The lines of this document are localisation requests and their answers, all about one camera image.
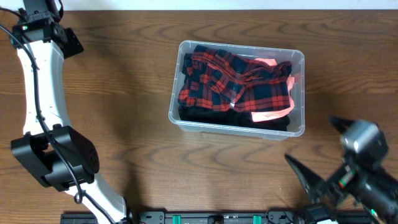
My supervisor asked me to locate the large black garment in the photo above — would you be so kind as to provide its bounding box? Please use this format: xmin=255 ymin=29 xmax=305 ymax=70
xmin=178 ymin=106 xmax=256 ymax=128

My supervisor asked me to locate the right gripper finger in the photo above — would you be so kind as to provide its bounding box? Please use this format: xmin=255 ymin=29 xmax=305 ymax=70
xmin=285 ymin=154 xmax=326 ymax=203
xmin=329 ymin=116 xmax=355 ymax=134

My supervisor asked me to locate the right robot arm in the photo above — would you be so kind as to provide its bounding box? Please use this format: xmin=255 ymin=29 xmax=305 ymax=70
xmin=285 ymin=116 xmax=397 ymax=223

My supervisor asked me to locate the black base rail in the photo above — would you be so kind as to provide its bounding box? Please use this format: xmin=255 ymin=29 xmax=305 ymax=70
xmin=60 ymin=210 xmax=374 ymax=224

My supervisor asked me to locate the red plaid flannel shirt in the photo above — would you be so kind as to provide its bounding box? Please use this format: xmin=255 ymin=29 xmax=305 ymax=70
xmin=178 ymin=45 xmax=292 ymax=112

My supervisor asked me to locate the clear plastic storage bin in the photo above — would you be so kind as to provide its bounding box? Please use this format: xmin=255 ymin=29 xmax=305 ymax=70
xmin=168 ymin=40 xmax=305 ymax=141

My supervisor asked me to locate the pink garment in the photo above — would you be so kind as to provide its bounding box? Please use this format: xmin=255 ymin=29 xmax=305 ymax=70
xmin=251 ymin=75 xmax=295 ymax=123

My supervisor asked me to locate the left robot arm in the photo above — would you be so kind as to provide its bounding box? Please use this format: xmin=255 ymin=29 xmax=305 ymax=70
xmin=9 ymin=0 xmax=132 ymax=223

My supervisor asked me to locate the small black garment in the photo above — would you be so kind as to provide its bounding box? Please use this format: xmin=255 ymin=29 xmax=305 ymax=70
xmin=182 ymin=54 xmax=193 ymax=77

